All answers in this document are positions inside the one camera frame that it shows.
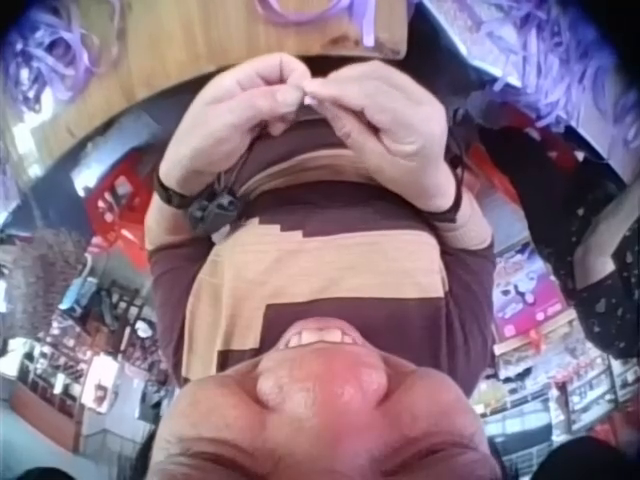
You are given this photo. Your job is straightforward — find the black spotted garment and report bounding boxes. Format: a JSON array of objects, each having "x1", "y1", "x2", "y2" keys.
[{"x1": 559, "y1": 174, "x2": 640, "y2": 362}]

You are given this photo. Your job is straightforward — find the red plastic stool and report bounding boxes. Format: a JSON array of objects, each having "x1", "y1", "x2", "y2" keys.
[{"x1": 82, "y1": 153, "x2": 157, "y2": 284}]

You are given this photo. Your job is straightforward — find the person's right hand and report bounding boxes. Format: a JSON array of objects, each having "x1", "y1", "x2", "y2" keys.
[{"x1": 304, "y1": 62, "x2": 460, "y2": 212}]

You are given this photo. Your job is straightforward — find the shop counter with goods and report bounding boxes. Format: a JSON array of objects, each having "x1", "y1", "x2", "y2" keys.
[{"x1": 472, "y1": 327, "x2": 640, "y2": 454}]

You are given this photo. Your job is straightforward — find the person's left hand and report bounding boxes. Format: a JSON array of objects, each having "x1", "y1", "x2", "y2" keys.
[{"x1": 164, "y1": 52, "x2": 307, "y2": 201}]

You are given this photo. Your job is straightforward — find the wooden board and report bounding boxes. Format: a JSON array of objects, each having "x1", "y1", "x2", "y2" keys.
[{"x1": 279, "y1": 0, "x2": 409, "y2": 62}]

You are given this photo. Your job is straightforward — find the colourful poster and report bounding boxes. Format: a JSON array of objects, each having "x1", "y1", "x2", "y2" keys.
[{"x1": 491, "y1": 243, "x2": 569, "y2": 342}]

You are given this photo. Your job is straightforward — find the black wrist band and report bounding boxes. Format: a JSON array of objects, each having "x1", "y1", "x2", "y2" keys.
[
  {"x1": 152, "y1": 167, "x2": 240, "y2": 237},
  {"x1": 422, "y1": 192, "x2": 467, "y2": 224}
]

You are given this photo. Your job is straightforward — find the lavender ribbon loops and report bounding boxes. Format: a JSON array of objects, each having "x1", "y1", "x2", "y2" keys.
[{"x1": 253, "y1": 0, "x2": 377, "y2": 49}]

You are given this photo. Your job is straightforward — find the heap of lavender strips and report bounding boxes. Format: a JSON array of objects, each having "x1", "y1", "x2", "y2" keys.
[
  {"x1": 449, "y1": 0, "x2": 640, "y2": 156},
  {"x1": 0, "y1": 0, "x2": 124, "y2": 119}
]

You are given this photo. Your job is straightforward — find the shop shelves with goods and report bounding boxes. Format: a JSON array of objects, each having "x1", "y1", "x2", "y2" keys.
[{"x1": 0, "y1": 232, "x2": 169, "y2": 419}]

